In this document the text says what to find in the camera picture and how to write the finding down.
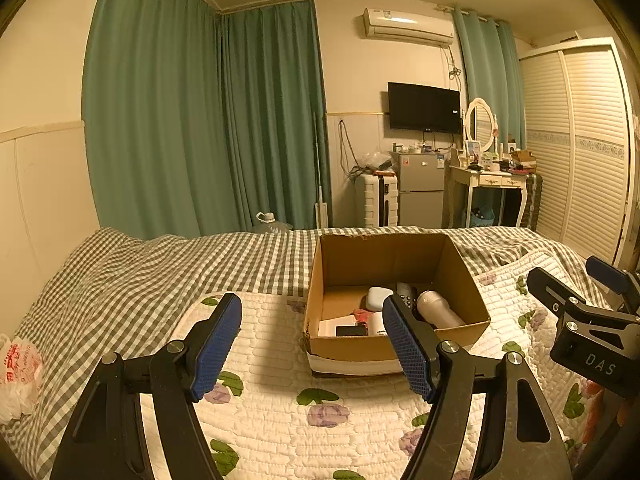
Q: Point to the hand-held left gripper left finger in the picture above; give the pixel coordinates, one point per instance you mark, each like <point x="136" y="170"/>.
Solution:
<point x="216" y="347"/>

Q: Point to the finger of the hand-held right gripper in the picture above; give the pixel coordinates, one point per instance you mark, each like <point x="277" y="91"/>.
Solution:
<point x="612" y="277"/>
<point x="550" y="285"/>

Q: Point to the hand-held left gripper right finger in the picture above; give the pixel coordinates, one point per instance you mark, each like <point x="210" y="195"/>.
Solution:
<point x="410" y="352"/>

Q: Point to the white plastic bottle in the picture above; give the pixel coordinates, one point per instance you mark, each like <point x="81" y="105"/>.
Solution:
<point x="440" y="310"/>

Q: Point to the black remote control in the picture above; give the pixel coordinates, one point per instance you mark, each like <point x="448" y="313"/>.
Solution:
<point x="406" y="294"/>

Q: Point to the small white case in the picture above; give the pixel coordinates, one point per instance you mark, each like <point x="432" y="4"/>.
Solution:
<point x="378" y="297"/>

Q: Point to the black rectangular box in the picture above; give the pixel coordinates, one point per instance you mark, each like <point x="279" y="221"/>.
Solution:
<point x="350" y="331"/>

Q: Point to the white charger plug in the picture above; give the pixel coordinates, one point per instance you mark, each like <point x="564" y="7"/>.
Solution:
<point x="334" y="326"/>

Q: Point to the brown cardboard box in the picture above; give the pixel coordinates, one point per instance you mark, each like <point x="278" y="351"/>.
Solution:
<point x="390" y="260"/>

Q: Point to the dark floral cloth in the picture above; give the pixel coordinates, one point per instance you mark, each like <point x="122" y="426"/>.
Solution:
<point x="592" y="410"/>

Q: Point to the dark flat board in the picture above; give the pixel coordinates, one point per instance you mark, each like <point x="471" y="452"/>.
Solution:
<point x="350" y="369"/>

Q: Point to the grey suitcase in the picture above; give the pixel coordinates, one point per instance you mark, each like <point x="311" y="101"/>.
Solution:
<point x="532" y="202"/>

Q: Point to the grey checkered bed sheet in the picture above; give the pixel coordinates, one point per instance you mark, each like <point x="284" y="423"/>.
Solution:
<point x="150" y="280"/>

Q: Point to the blue plastic basket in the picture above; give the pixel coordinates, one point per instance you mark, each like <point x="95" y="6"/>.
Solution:
<point x="480" y="217"/>

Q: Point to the white floral quilt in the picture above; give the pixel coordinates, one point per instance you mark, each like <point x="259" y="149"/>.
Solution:
<point x="310" y="425"/>

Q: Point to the white dressing table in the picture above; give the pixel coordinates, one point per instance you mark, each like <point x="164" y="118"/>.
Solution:
<point x="487" y="180"/>

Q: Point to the white louvred wardrobe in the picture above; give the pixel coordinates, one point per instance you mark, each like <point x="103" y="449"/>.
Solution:
<point x="580" y="155"/>

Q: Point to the small open cardboard carton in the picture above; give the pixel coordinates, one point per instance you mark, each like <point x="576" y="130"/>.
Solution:
<point x="524" y="158"/>

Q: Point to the white ribbed suitcase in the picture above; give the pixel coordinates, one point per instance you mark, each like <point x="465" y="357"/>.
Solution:
<point x="369" y="202"/>

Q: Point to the silver small fridge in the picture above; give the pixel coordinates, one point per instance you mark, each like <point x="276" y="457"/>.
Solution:
<point x="422" y="190"/>

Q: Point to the oval white mirror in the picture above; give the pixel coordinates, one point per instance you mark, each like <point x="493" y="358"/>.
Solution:
<point x="481" y="120"/>

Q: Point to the white printed plastic bag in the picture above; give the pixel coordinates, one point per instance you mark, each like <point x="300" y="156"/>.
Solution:
<point x="20" y="375"/>

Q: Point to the narrow teal curtain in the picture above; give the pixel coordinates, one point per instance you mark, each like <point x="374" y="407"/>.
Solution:
<point x="492" y="80"/>

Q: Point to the teal corner curtain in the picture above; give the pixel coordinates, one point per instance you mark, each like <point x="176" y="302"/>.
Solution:
<point x="275" y="115"/>

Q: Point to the wide teal curtain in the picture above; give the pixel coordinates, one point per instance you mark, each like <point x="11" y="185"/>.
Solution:
<point x="150" y="105"/>

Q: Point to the white air conditioner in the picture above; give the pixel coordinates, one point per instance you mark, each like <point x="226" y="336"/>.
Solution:
<point x="407" y="27"/>

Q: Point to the small photo frame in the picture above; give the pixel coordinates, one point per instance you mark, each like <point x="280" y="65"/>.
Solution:
<point x="472" y="149"/>

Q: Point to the black wall television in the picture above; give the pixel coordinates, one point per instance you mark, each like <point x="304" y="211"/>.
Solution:
<point x="424" y="107"/>

